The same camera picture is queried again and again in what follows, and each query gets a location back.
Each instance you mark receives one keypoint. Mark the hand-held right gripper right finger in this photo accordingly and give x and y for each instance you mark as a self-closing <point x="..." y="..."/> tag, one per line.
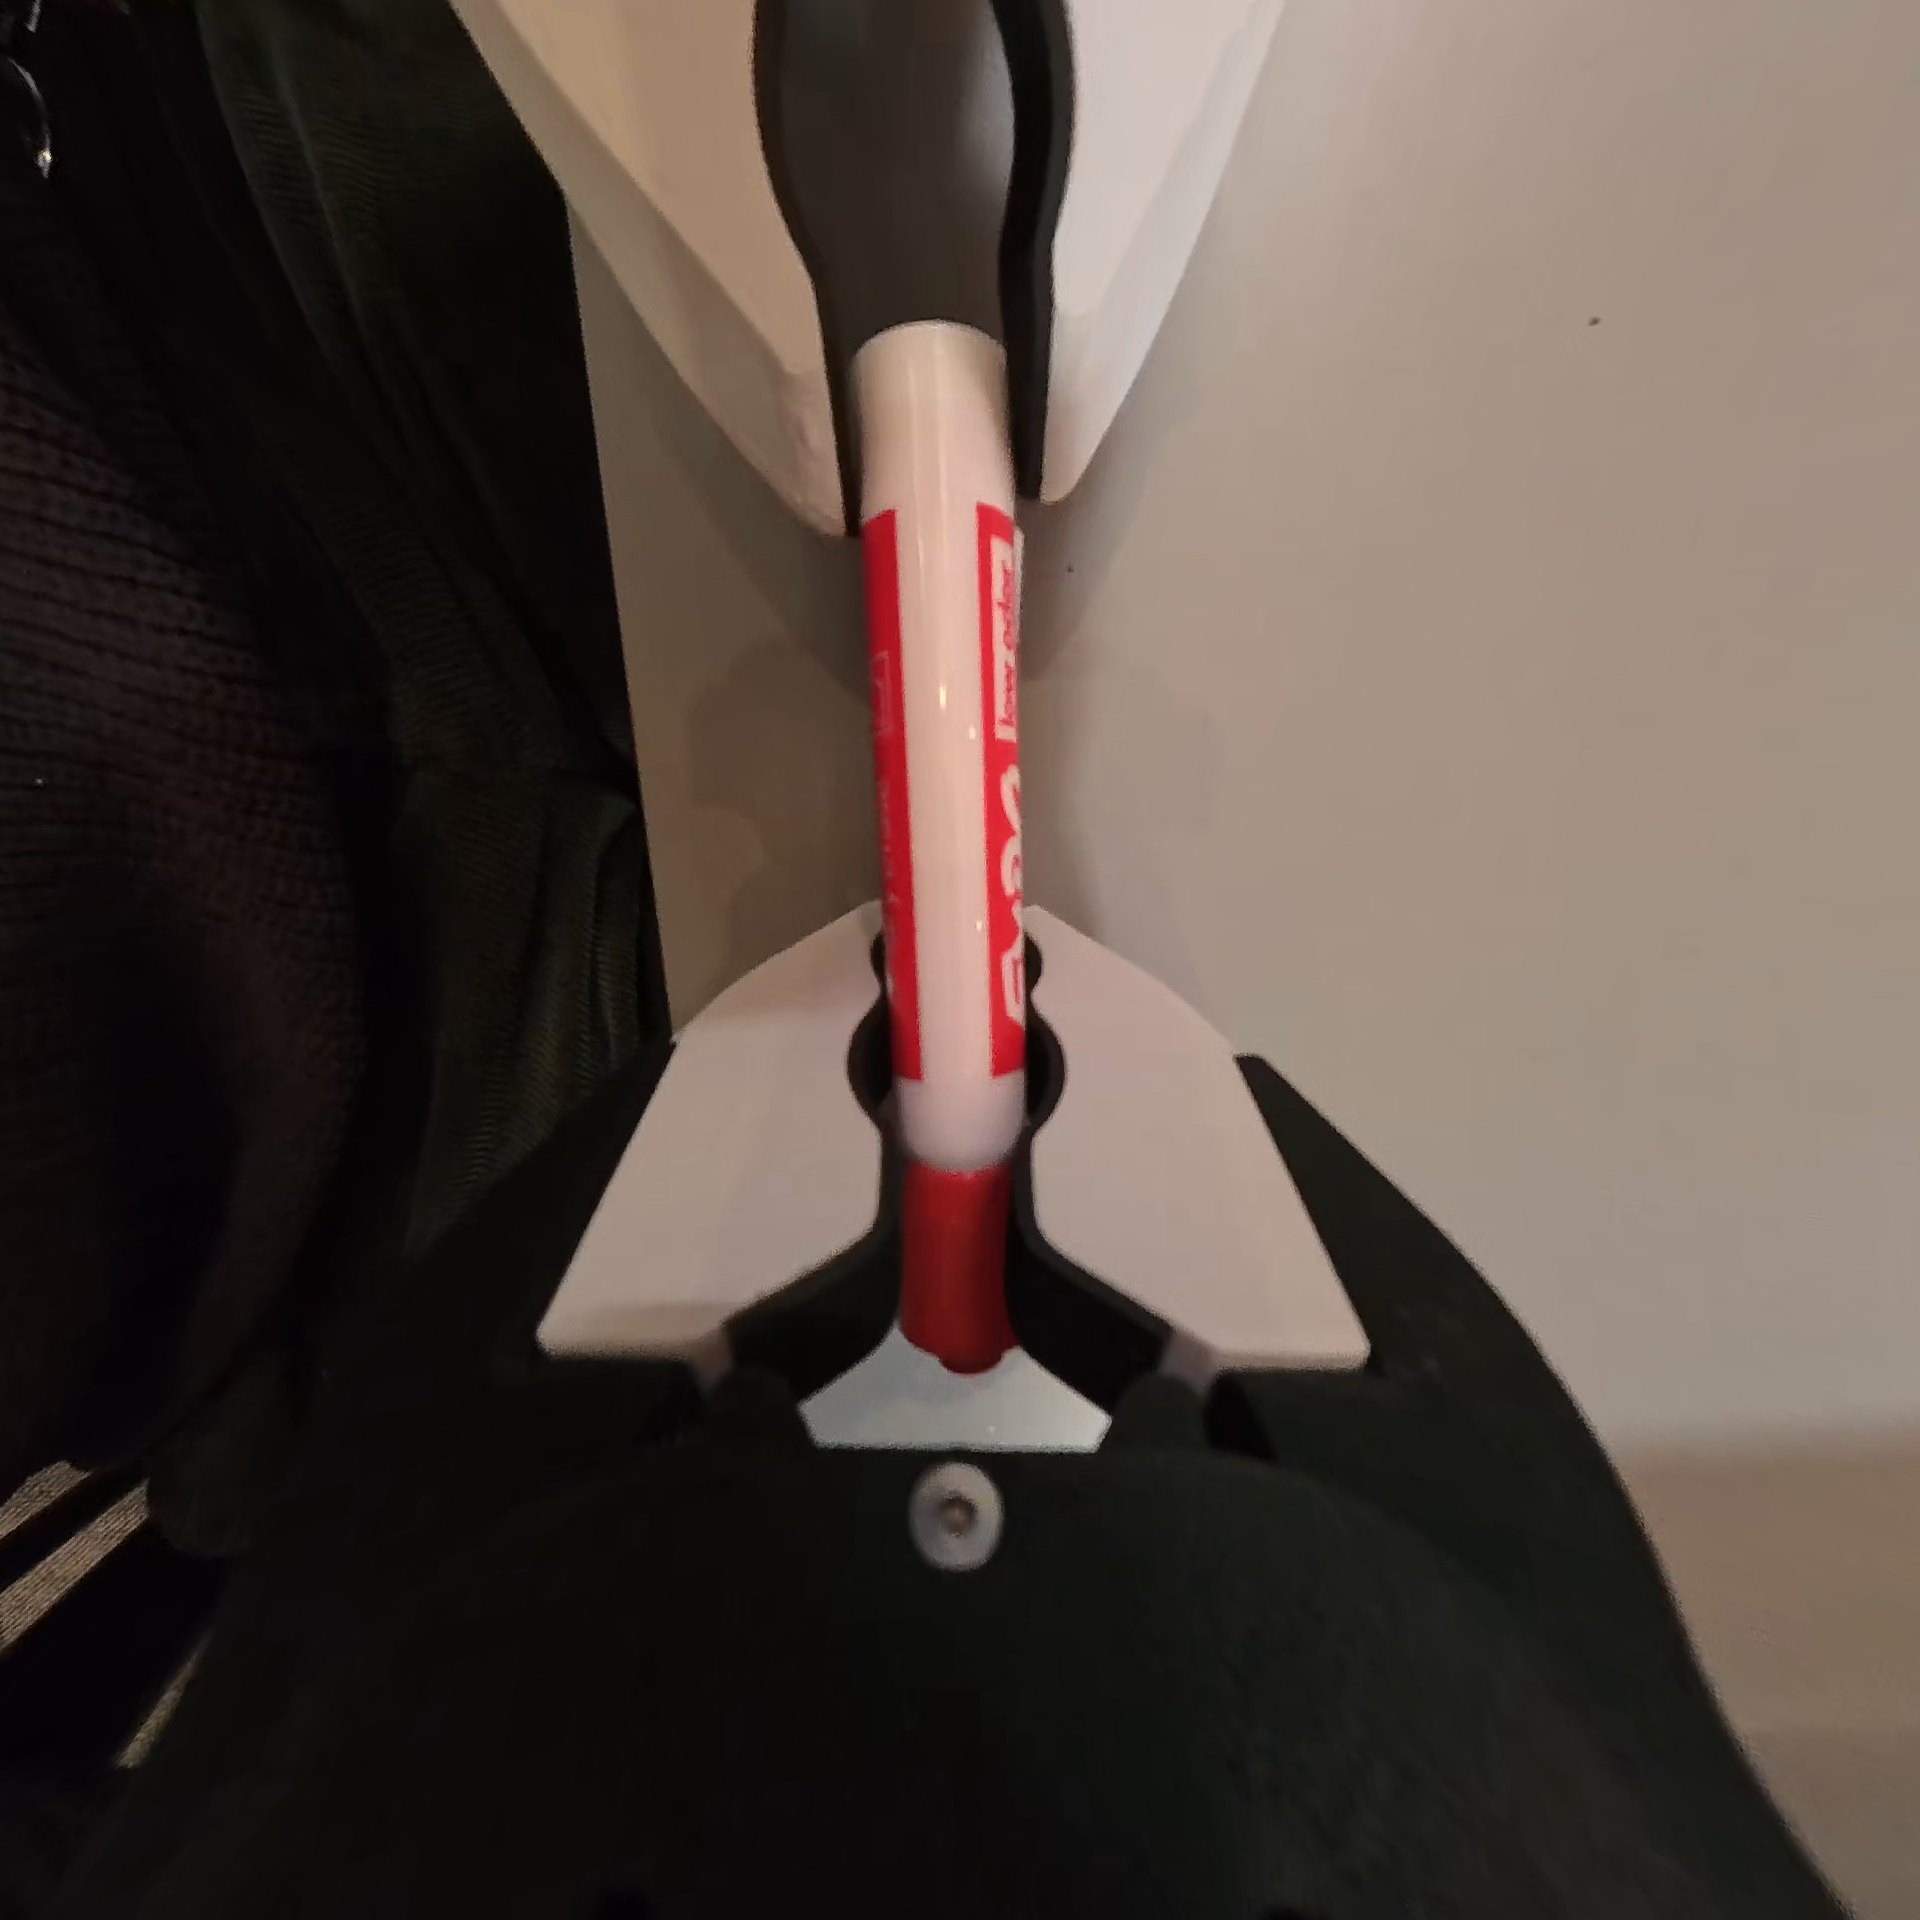
<point x="1185" y="1201"/>

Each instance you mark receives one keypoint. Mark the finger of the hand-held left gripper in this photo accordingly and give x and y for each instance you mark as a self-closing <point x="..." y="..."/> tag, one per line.
<point x="644" y="149"/>
<point x="1155" y="181"/>

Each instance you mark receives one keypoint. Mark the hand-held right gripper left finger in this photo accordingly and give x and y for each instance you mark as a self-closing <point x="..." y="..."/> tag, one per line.
<point x="720" y="1171"/>

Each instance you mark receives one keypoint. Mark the red dry erase marker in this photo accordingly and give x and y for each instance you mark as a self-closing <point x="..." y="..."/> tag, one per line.
<point x="937" y="781"/>

